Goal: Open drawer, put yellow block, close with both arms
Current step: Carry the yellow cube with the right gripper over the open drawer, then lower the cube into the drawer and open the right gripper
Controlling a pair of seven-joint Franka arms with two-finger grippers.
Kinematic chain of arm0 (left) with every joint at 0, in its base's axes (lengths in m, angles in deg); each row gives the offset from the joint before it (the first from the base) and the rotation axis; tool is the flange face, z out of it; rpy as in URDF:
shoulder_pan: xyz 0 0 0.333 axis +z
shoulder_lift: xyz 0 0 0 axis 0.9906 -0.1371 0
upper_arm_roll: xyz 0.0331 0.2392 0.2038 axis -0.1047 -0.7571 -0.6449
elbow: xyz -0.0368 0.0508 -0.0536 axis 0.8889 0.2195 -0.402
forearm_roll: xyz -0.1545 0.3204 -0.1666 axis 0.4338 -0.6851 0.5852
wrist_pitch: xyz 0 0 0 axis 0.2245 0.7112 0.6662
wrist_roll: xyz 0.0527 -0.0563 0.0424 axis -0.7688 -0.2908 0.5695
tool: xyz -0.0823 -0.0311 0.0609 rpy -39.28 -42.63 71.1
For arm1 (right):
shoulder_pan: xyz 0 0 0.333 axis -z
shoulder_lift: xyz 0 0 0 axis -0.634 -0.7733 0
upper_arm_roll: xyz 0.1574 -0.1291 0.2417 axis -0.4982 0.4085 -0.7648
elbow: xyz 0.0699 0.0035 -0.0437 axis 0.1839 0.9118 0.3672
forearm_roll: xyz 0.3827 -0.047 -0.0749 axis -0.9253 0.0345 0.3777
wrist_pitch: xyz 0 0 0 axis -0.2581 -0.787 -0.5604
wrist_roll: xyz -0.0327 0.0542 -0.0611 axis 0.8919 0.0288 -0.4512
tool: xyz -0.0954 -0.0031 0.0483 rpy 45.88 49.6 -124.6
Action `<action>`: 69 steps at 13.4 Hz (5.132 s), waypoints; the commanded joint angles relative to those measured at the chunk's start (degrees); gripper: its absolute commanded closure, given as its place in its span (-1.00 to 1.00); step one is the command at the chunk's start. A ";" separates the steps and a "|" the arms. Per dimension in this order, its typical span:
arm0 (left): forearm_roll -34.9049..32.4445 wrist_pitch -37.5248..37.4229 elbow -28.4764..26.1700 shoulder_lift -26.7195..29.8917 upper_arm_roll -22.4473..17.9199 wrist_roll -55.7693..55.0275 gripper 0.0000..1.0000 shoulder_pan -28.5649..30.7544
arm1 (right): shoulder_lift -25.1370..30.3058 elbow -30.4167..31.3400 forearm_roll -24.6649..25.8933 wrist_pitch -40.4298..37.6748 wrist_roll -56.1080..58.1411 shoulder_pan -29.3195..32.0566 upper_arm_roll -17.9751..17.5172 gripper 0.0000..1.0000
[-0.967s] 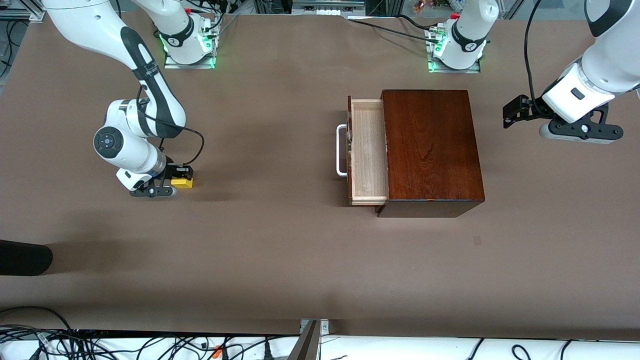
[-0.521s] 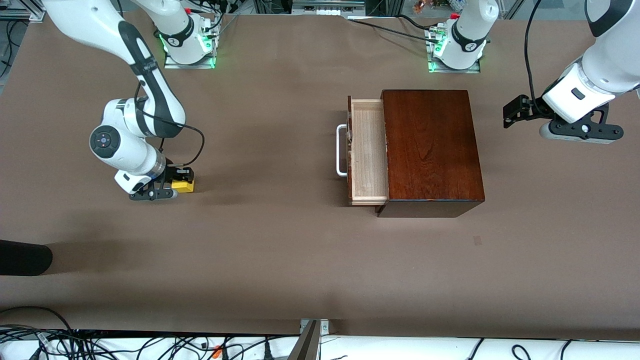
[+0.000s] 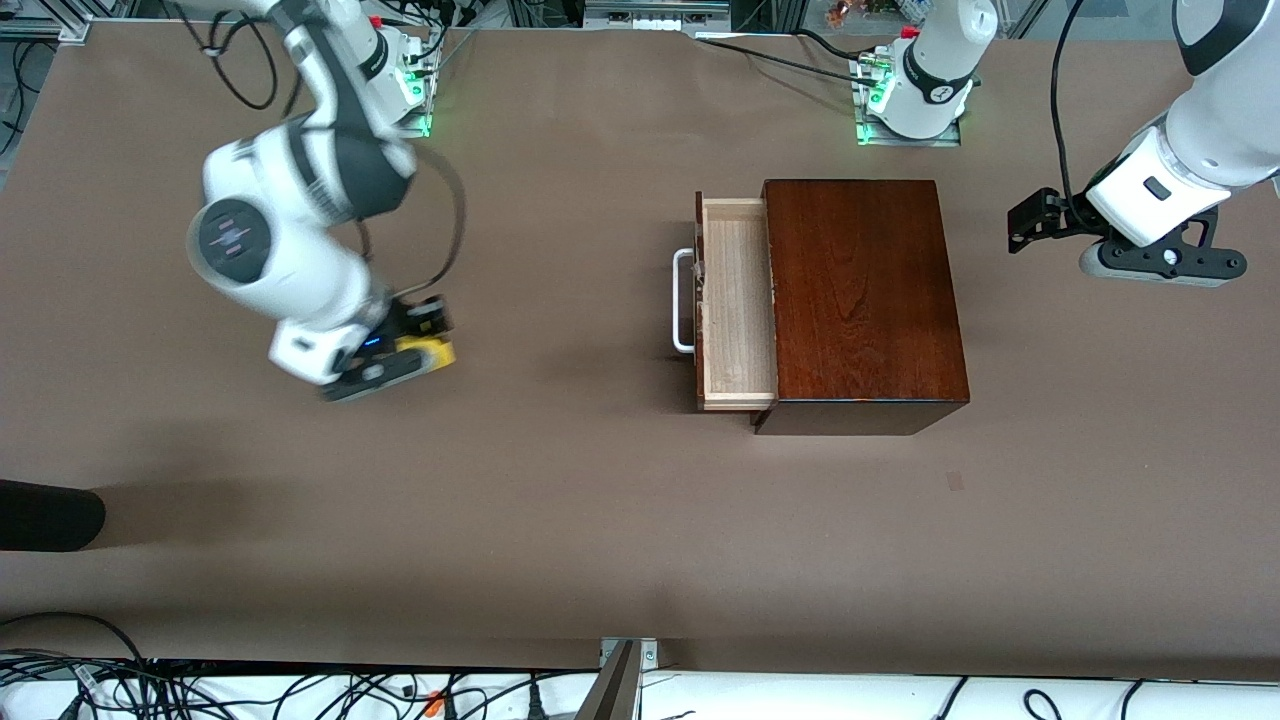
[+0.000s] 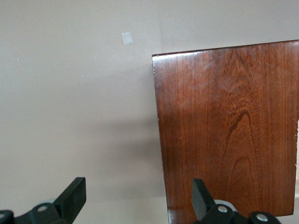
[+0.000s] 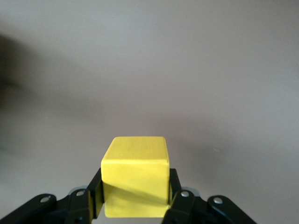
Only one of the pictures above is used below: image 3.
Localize yellow block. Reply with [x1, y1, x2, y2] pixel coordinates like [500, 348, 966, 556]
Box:
[395, 338, 457, 373]

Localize white drawer handle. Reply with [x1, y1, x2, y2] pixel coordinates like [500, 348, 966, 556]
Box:
[672, 248, 698, 355]

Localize wooden drawer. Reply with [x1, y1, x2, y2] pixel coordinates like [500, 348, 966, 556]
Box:
[695, 190, 781, 413]

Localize dark brown wooden cabinet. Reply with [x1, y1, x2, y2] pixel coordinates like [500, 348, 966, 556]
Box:
[752, 180, 971, 436]

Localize white power strip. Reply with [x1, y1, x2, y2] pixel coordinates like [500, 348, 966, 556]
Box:
[583, 0, 733, 33]

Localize black rounded object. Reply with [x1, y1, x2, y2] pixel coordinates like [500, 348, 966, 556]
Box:
[0, 478, 107, 553]

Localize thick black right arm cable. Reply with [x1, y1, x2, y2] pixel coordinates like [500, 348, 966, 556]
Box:
[355, 150, 467, 301]

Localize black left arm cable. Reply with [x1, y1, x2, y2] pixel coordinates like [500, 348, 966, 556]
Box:
[1048, 0, 1093, 226]

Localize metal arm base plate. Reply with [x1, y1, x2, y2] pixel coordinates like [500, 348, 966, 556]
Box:
[328, 40, 433, 139]
[855, 55, 963, 148]

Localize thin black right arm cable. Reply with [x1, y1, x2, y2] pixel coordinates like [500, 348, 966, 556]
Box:
[175, 0, 301, 111]

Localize black cable on table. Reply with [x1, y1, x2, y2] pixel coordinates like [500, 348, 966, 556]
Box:
[695, 32, 876, 86]

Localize grey metal post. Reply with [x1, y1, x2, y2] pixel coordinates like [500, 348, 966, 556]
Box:
[575, 640, 641, 720]

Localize tangled black cables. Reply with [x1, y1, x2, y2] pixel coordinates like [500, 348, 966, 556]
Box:
[0, 612, 601, 720]

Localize aluminium frame profile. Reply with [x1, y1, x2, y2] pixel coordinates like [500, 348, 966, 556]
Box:
[0, 0, 93, 43]

